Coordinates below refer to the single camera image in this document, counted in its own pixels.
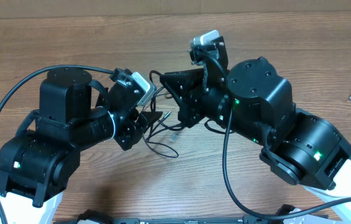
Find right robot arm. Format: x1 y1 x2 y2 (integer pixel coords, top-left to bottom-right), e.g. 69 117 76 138
160 37 351 223

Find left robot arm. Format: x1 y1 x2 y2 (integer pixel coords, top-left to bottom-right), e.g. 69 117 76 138
0 65 160 223

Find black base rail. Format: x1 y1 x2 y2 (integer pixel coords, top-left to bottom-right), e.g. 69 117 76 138
54 215 337 224

